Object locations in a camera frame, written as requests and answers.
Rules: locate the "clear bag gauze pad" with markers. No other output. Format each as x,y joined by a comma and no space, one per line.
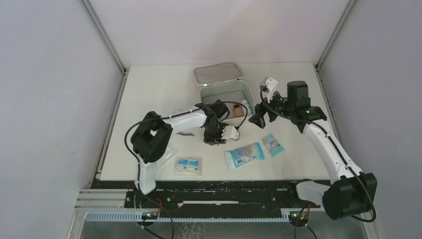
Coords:
169,153

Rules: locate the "white plastic bottle green label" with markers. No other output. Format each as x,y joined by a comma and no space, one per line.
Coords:
247,109

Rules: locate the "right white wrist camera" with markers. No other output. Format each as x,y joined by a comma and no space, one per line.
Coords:
269,86

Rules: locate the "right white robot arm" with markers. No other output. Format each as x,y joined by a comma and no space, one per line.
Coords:
351,192

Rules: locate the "black handled scissors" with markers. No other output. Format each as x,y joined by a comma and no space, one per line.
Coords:
186,133

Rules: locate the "small teal mask packet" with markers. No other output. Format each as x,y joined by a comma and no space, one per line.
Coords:
273,145

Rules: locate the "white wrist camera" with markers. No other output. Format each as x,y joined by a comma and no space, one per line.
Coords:
269,86
230,132

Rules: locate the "white medicine kit case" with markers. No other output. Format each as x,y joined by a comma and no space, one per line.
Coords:
223,82

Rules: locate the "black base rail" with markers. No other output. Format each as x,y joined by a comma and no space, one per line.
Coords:
203,200

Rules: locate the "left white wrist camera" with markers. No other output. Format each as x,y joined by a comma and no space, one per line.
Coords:
230,132

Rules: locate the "bag of blue packets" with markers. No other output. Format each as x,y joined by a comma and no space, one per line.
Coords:
188,166

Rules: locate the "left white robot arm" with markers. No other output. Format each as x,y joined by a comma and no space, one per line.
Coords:
147,140

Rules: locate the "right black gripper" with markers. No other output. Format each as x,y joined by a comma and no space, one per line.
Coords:
258,118

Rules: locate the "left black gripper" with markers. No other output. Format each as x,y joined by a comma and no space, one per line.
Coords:
217,138

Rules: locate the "large blue white pouch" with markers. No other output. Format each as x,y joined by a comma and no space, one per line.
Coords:
244,155

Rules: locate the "brown bottle orange cap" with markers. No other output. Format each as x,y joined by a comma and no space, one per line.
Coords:
237,110

